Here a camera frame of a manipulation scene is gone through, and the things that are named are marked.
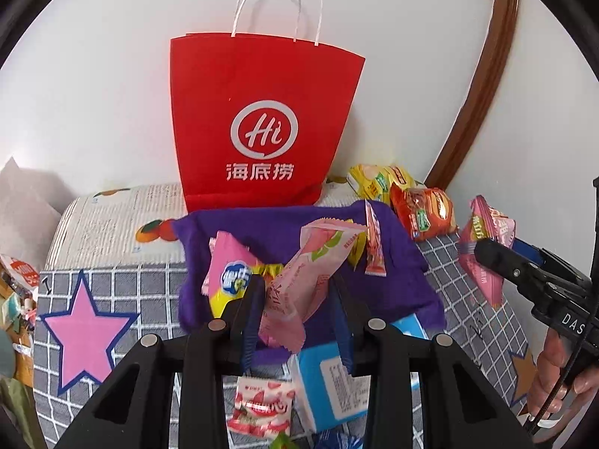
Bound black braided cable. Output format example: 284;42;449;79
524;285;599;438

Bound yellow chips packet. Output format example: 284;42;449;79
347;164;417;202

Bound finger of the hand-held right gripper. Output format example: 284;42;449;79
512;238;562;267
475;241;588;309

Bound pink mushroom print snack packet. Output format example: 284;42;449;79
456;195;518;309

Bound pink star sticker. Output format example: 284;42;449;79
37;269;141;396

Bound green cloth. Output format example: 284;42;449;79
0;376;48;449

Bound pink strawberry snack packet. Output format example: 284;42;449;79
227;374;300;440

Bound blue snack packet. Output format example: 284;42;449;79
313;430;366;449

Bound red chips packet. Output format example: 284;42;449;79
389;182;458;241

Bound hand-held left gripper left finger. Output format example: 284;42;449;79
54;276;267;449

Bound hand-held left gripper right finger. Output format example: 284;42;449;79
330;275;536;449

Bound grey checked tablecloth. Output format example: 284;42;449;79
33;231;544;449

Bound red paper bag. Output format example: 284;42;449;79
169;0;367;213

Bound light blue box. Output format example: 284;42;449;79
288;313;429;433

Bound person's right hand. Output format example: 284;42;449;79
526;327;599;419

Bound purple towel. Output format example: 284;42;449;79
172;200;447;366

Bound teal plastic container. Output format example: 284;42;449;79
0;330;17;379

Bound brown wooden door frame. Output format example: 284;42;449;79
423;0;522;192

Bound pink and yellow snack packet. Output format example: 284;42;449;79
202;231;282;321

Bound long pink snack packet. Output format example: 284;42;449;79
258;217;368;354

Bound small pink stick packet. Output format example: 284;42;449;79
364;200;388;278

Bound newspaper print tablecloth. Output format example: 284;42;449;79
44;175;366;269

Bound white plastic bag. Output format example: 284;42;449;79
0;156;64;291

